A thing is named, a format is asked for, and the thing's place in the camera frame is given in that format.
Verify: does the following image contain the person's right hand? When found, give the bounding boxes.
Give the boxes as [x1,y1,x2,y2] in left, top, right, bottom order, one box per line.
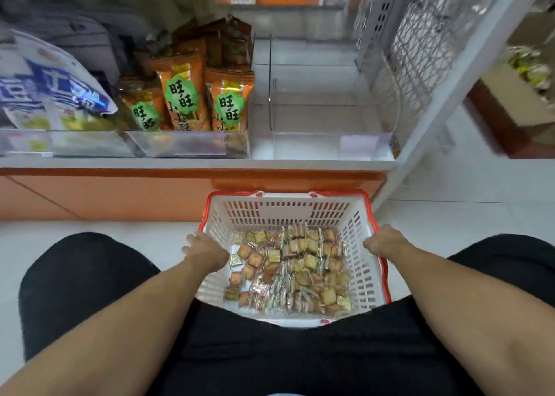
[362,225,416,263]

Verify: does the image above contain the person's left hand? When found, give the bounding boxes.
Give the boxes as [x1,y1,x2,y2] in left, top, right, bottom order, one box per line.
[180,233,231,275]

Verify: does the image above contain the white basket with red rim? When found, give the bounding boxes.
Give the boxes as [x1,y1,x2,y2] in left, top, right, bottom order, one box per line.
[196,190,391,327]

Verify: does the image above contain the pile of small snack packets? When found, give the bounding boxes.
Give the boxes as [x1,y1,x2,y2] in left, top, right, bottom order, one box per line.
[224,225,353,316]

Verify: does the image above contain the white metal shelf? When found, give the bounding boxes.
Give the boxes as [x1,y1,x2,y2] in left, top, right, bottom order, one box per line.
[0,0,555,211]

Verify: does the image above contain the person's right forearm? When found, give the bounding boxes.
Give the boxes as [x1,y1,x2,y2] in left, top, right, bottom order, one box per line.
[386,244,555,396]

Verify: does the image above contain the person's left forearm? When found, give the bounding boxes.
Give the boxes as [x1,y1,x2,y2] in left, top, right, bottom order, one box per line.
[0,257,218,396]

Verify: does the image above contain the clear plastic shelf front guard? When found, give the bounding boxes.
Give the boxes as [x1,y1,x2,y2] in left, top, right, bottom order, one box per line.
[0,129,253,159]

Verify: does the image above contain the orange shelf base panel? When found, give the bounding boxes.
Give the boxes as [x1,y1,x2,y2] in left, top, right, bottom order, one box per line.
[0,170,387,222]

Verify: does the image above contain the person's black shorts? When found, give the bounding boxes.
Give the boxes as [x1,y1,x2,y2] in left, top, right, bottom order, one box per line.
[19,231,555,396]

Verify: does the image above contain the group of orange snack bags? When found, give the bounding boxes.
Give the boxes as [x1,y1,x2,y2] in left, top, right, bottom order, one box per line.
[117,17,257,134]

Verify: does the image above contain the brown cardboard box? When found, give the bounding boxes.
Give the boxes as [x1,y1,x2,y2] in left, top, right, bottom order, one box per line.
[468,57,555,159]

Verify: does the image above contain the white perforated side panel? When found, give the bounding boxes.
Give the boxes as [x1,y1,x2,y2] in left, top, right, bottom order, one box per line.
[354,0,508,145]

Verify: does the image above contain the blue white snack bag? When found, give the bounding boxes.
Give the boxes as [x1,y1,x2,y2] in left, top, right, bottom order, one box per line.
[0,29,118,133]

